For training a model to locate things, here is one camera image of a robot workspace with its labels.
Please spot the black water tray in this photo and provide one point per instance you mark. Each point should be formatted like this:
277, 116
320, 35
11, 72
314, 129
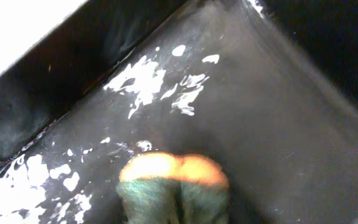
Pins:
268, 89

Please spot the orange and green sponge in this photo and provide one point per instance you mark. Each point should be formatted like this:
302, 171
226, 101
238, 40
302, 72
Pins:
159, 187

